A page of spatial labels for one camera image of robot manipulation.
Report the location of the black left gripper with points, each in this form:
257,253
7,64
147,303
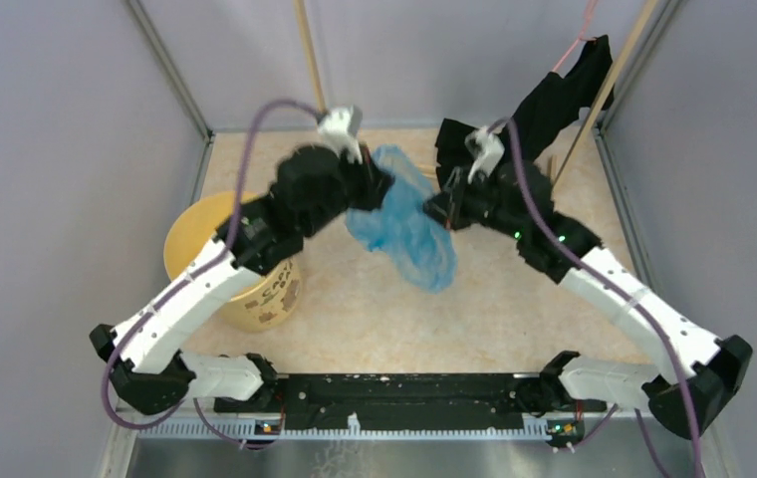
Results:
375,184

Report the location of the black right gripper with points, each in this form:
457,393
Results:
448,205

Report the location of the blue plastic trash bag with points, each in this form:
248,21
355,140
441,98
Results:
419,248

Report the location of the yellow paper trash bin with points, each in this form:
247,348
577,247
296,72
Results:
258,308

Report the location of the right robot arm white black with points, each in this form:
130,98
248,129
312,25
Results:
692,373

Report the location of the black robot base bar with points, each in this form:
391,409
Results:
402,402

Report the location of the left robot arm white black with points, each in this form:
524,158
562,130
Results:
145,365

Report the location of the black cloth garment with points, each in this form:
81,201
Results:
552,105

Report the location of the pink hanger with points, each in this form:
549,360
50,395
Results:
581,37

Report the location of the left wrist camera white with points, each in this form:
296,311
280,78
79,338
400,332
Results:
338,129

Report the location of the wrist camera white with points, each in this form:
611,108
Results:
338,129
487,150

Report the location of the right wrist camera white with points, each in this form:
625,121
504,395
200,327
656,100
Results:
487,150

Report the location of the white slotted cable duct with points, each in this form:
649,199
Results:
191,427

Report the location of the wooden drying rack frame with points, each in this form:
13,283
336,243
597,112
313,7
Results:
612,77

